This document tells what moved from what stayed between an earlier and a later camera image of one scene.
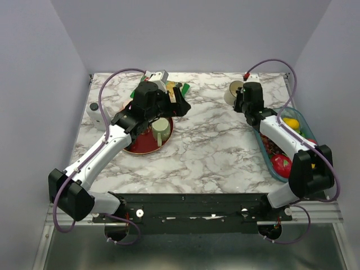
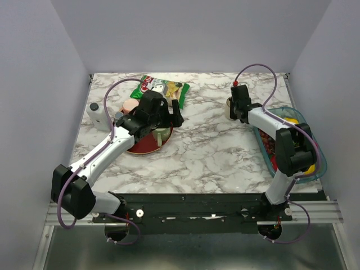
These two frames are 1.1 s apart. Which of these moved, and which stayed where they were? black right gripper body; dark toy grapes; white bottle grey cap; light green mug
Moved: black right gripper body
Stayed: white bottle grey cap; light green mug; dark toy grapes
